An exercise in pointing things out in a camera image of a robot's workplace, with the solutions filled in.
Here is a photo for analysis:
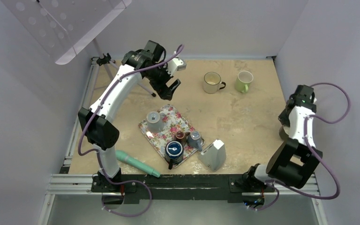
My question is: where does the blue-grey small mug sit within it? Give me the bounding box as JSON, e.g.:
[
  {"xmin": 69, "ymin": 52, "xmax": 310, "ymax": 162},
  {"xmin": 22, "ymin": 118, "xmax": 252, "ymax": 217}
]
[{"xmin": 187, "ymin": 131, "xmax": 203, "ymax": 152}]

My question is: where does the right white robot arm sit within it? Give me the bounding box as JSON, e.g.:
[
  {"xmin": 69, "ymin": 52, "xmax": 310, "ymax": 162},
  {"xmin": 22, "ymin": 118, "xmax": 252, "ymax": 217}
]
[{"xmin": 243, "ymin": 85, "xmax": 323, "ymax": 191}]

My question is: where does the teal cylindrical bottle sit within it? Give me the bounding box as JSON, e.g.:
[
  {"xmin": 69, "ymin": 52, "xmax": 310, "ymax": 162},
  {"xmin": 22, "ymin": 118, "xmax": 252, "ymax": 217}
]
[{"xmin": 115, "ymin": 150, "xmax": 161, "ymax": 178}]

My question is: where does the perforated clear panel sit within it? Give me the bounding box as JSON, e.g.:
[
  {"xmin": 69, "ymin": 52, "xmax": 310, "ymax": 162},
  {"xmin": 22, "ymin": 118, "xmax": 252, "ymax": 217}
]
[{"xmin": 3, "ymin": 0, "xmax": 132, "ymax": 65}]

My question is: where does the cream mug black handle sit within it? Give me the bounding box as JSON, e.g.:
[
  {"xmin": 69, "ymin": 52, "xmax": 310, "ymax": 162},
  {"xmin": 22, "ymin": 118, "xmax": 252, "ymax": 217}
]
[{"xmin": 202, "ymin": 72, "xmax": 226, "ymax": 94}]

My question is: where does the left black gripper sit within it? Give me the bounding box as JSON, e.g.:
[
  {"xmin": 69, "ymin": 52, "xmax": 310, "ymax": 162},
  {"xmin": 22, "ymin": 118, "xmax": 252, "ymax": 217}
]
[{"xmin": 145, "ymin": 60, "xmax": 180, "ymax": 100}]

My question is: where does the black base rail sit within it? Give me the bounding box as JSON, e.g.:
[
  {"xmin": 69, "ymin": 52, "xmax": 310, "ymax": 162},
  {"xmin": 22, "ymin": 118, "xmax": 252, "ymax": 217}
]
[{"xmin": 91, "ymin": 174, "xmax": 275, "ymax": 204}]

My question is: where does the floral tray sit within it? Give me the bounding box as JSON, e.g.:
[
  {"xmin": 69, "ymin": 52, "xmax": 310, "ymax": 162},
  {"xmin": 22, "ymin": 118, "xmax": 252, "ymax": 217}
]
[{"xmin": 138, "ymin": 104, "xmax": 195, "ymax": 159}]

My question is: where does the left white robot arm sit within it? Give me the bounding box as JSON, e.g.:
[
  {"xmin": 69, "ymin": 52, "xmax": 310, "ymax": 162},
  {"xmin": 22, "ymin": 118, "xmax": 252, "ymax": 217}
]
[{"xmin": 78, "ymin": 40, "xmax": 184, "ymax": 192}]

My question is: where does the grey mug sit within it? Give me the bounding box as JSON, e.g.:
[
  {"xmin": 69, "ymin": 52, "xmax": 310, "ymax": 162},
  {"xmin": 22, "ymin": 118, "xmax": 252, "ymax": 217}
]
[{"xmin": 146, "ymin": 111, "xmax": 165, "ymax": 133}]

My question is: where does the silver wedge box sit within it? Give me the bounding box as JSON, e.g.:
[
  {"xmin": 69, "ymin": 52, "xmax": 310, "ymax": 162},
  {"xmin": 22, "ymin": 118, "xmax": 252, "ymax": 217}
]
[{"xmin": 198, "ymin": 139, "xmax": 226, "ymax": 172}]

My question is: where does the light green mug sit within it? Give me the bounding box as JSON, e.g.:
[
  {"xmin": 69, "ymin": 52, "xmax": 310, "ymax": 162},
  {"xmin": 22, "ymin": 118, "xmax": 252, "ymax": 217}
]
[{"xmin": 234, "ymin": 71, "xmax": 254, "ymax": 93}]

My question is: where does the silver tripod stand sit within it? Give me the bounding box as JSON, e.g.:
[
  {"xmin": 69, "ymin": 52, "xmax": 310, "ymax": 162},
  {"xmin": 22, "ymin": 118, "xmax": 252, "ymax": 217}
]
[{"xmin": 83, "ymin": 38, "xmax": 157, "ymax": 118}]

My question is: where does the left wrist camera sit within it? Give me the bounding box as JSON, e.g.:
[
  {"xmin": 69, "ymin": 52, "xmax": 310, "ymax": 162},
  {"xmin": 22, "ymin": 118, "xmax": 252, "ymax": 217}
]
[{"xmin": 166, "ymin": 58, "xmax": 187, "ymax": 75}]

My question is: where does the aluminium frame rail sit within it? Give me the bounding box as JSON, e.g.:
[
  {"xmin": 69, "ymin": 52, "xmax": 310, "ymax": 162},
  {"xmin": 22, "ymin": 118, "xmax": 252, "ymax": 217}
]
[{"xmin": 37, "ymin": 173, "xmax": 329, "ymax": 225}]

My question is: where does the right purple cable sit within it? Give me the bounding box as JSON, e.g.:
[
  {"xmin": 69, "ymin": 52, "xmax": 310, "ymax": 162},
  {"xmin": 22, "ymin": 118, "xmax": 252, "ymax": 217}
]
[{"xmin": 245, "ymin": 82, "xmax": 352, "ymax": 212}]

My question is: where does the brown small mug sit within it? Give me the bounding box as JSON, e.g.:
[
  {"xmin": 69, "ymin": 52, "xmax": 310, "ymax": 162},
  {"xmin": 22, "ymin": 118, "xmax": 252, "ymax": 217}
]
[{"xmin": 174, "ymin": 130, "xmax": 190, "ymax": 146}]

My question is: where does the dark blue mug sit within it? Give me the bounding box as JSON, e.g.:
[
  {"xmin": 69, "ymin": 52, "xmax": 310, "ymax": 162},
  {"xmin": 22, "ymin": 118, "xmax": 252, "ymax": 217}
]
[{"xmin": 164, "ymin": 141, "xmax": 184, "ymax": 170}]

